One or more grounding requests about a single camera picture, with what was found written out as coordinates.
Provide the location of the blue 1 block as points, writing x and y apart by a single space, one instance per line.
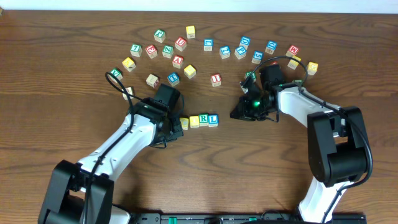
208 45

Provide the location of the yellow K block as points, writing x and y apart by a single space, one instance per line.
129 64

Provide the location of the blue D block right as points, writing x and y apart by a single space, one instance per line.
271 46

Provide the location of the red M block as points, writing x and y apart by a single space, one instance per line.
292 51

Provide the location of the red U block left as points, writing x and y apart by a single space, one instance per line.
180 44

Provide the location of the yellow Y block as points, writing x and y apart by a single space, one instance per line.
294 62

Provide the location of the blue 2 block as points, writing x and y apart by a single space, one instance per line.
225 52

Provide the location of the yellow block top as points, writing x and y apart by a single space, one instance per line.
191 33

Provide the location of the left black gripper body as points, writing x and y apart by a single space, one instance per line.
175 128

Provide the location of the blue d block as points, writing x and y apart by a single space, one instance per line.
244 42
271 46

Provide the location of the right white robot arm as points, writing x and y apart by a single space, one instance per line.
339 154

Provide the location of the plain wood red-side block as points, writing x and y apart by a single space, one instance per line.
152 80

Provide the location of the green 4 block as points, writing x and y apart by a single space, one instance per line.
298 81

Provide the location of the yellow S block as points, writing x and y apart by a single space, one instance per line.
190 71

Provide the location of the green J block top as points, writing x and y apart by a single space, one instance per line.
159 35

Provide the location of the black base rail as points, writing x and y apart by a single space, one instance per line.
268 217

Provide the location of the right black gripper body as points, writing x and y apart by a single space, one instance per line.
245 106

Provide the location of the red E block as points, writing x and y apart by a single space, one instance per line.
151 51

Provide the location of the blue 5 block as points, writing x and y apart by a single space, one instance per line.
257 57

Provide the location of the yellow O block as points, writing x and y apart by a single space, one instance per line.
194 121

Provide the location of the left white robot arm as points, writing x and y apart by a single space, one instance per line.
82 192

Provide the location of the blue L block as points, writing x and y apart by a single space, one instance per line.
213 120

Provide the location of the wood picture block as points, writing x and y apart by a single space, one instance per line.
129 95

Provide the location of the blue D block left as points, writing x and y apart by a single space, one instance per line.
244 42

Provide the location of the green R block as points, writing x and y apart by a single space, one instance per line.
203 119

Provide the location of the red I block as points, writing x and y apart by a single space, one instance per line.
215 80

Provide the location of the green V block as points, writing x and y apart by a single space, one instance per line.
117 75

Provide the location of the yellow C block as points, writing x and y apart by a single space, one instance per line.
184 123

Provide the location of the blue T block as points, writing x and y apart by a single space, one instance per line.
173 79

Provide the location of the red A block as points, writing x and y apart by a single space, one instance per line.
177 61

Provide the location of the blue P block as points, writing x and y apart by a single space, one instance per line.
240 52

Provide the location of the green B block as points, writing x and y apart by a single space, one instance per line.
252 75

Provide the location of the yellow G block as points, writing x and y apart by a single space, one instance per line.
312 68

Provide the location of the green Z block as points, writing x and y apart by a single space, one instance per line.
168 51

